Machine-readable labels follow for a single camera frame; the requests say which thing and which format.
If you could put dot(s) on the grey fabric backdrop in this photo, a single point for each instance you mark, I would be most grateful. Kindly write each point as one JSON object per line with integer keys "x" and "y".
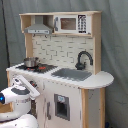
{"x": 114, "y": 44}

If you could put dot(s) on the grey toy sink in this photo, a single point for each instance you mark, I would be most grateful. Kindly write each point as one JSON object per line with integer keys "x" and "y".
{"x": 72, "y": 74}

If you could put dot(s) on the white oven door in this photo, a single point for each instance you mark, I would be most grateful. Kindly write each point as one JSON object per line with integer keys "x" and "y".
{"x": 37, "y": 109}

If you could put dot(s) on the black toy faucet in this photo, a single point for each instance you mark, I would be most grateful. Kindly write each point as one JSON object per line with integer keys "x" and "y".
{"x": 81, "y": 64}

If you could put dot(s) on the black toy stovetop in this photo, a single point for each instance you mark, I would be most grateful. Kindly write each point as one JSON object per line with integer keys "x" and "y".
{"x": 40, "y": 68}

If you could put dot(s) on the toy microwave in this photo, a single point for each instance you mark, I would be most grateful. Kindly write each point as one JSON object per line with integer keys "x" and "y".
{"x": 73, "y": 24}

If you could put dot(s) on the white cabinet door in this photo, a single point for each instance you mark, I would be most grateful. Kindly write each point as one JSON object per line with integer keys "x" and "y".
{"x": 63, "y": 105}

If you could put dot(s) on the small metal pot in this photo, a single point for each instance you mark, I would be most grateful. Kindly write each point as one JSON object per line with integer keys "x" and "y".
{"x": 31, "y": 61}

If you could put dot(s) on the grey range hood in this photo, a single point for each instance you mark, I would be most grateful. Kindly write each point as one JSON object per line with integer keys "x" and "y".
{"x": 39, "y": 27}

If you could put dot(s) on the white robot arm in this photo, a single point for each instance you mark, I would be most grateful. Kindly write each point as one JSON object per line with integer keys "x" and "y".
{"x": 19, "y": 94}

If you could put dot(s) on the wooden toy kitchen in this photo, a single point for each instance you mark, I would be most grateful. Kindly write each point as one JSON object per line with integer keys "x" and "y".
{"x": 61, "y": 50}

